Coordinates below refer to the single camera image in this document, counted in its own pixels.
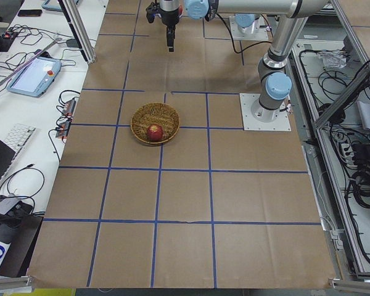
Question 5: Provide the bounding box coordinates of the black smartphone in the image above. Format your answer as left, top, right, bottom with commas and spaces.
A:
17, 9, 42, 17

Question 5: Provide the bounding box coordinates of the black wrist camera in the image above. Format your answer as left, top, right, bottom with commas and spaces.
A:
146, 2, 159, 23

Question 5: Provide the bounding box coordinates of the blue teach pendant tablet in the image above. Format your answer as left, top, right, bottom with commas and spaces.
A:
6, 57, 62, 97

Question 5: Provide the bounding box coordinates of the brown paper table cover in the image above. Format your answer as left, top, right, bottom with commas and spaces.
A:
28, 1, 335, 289

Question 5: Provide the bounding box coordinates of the white keyboard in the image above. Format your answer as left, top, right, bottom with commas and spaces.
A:
0, 123, 36, 182

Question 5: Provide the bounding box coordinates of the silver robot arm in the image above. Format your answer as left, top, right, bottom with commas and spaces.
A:
146, 0, 327, 123

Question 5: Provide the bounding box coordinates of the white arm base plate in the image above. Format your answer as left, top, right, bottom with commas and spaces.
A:
239, 93, 291, 132

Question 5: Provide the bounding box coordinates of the dark red apple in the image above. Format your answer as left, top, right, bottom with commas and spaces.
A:
147, 124, 164, 142

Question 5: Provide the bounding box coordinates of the woven wicker basket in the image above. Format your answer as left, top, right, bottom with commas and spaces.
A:
130, 102, 180, 146

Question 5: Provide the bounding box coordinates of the aluminium frame post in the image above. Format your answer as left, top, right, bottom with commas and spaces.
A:
58, 0, 96, 64

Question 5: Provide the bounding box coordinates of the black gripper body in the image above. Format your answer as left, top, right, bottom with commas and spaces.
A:
159, 0, 180, 27

